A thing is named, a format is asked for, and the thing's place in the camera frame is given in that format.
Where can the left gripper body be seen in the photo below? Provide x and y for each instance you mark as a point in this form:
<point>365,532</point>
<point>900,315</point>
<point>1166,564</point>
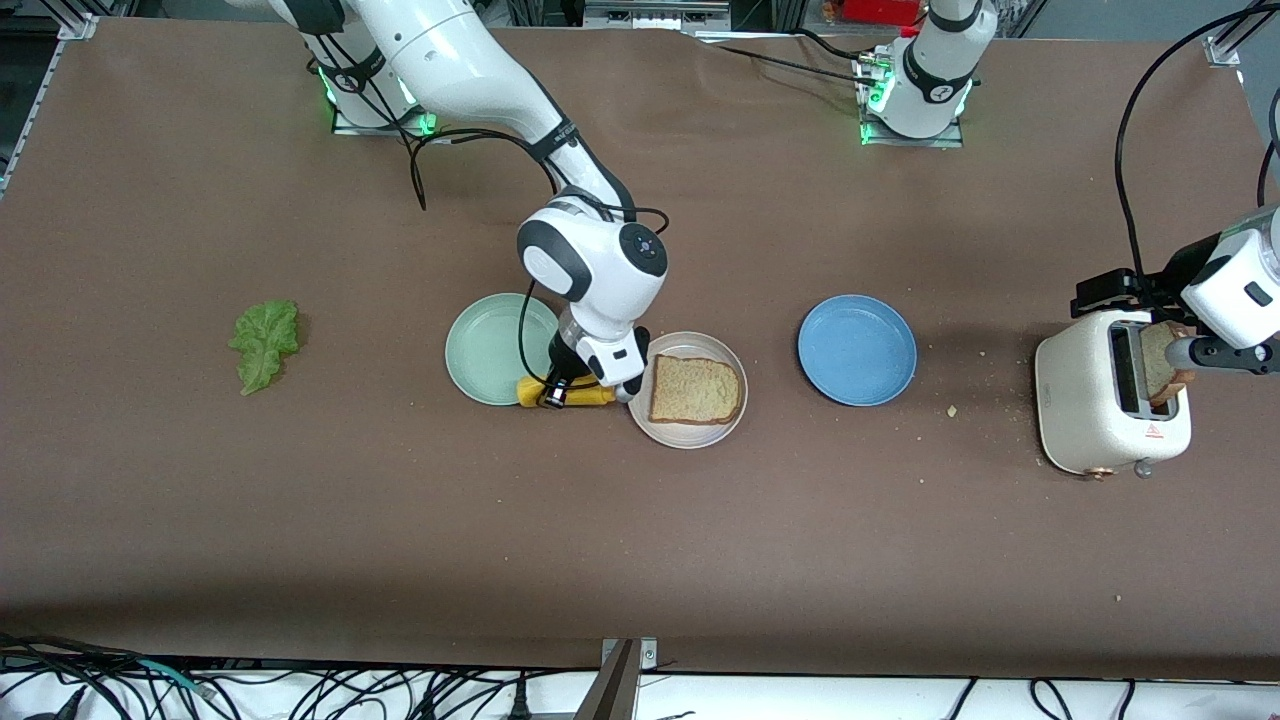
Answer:
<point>1172,279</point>

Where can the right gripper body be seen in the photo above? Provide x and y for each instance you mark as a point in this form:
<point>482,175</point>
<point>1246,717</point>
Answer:
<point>562,360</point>

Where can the yellow mustard squeeze bottle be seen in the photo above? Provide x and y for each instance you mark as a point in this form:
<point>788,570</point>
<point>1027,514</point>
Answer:
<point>595,398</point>

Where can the brown bread slice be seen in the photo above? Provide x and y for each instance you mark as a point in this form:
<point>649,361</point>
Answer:
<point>1160,370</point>
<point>695,390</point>

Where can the green lettuce leaf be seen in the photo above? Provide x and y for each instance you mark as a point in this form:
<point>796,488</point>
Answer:
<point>265,345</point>

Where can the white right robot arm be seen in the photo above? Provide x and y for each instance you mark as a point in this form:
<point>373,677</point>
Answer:
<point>450,60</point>

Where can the beige plate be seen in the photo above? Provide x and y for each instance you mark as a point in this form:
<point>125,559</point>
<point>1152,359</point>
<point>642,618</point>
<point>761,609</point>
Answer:
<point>686,436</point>

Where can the mint green plate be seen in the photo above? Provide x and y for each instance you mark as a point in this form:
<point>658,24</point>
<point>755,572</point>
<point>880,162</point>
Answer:
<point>490,350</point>

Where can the blue plate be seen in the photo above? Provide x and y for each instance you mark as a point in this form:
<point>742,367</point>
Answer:
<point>857,350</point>

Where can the white toaster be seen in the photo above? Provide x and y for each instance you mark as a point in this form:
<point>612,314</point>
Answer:
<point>1075,400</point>

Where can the black power plug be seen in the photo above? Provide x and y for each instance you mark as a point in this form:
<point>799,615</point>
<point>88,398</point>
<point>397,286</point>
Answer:
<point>519,702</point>

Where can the red box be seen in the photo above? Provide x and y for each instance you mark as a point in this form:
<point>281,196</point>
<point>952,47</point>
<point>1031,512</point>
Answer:
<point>880,10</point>

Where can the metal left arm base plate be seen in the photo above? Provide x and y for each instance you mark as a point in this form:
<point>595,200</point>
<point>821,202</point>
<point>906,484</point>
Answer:
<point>910,143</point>

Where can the silver metal bracket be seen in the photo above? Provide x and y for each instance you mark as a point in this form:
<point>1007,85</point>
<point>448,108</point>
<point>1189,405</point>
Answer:
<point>648,655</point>

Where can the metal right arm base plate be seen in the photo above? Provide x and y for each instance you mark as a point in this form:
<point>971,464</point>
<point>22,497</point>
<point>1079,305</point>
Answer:
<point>360,130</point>

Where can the aluminium frame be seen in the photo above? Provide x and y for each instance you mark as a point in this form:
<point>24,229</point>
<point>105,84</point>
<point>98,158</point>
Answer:
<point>655,15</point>

